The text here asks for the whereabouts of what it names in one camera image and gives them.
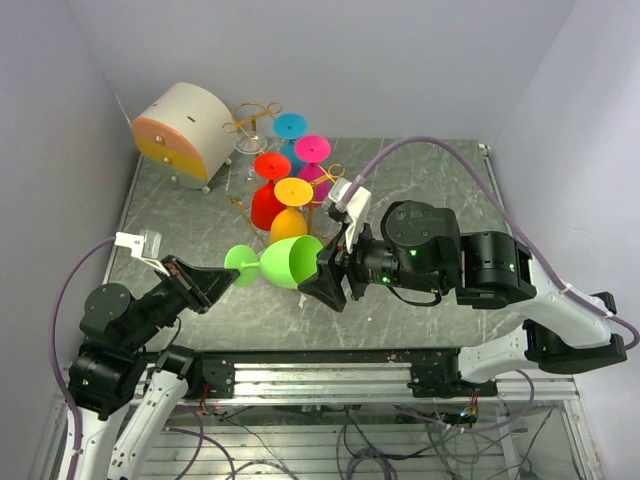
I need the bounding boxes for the blue wine glass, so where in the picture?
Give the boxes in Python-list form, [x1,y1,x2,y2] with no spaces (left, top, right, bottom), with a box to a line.
[273,113,308,176]

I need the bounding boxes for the loose cables under table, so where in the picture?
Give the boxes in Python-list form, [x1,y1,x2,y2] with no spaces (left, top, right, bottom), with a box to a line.
[159,399,541,480]

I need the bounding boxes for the clear wine glass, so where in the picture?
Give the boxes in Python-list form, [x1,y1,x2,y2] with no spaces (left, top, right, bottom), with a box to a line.
[234,131,268,183]

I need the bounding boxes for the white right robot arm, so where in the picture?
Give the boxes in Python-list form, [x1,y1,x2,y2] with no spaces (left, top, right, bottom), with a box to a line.
[299,200,627,398]

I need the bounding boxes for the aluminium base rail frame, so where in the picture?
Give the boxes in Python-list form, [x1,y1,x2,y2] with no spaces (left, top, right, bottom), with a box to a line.
[29,349,596,480]

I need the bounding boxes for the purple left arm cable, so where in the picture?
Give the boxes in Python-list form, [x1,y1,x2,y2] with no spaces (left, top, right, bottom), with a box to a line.
[53,235,119,476]

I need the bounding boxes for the orange wine glass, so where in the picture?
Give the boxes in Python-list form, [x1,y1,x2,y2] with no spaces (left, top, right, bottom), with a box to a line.
[270,177,314,244]

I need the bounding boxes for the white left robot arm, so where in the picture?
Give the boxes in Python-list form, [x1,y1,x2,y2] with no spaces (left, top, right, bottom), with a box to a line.
[49,256,240,479]

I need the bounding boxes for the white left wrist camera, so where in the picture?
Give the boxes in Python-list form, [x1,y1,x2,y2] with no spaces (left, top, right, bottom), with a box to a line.
[115,229,169,276]

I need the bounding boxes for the gold wire glass rack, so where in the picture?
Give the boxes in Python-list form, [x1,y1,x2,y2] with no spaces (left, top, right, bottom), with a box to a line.
[221,101,347,293]

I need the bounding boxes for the pink wine glass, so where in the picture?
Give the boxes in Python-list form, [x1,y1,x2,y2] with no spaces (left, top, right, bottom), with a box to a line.
[294,135,332,208]

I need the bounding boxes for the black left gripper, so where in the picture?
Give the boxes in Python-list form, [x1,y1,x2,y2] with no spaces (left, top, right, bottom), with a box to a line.
[121,252,239,350]

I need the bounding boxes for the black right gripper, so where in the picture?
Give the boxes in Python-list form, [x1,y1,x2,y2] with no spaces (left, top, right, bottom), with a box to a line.
[298,213,448,308]

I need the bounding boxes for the red wine glass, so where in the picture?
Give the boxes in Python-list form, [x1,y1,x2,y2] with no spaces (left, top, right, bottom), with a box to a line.
[251,152,291,231]

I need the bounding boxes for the round white drawer cabinet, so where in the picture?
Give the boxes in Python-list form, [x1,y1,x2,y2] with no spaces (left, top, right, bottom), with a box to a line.
[132,82,234,193]

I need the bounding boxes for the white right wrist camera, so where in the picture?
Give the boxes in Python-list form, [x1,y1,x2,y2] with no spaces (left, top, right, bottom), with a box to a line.
[322,174,371,253]

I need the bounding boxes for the green wine glass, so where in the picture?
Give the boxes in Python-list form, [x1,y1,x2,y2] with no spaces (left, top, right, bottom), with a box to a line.
[224,235,323,289]

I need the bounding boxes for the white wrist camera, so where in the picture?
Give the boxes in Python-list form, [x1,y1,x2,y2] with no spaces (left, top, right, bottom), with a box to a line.
[322,174,371,253]
[115,229,169,276]

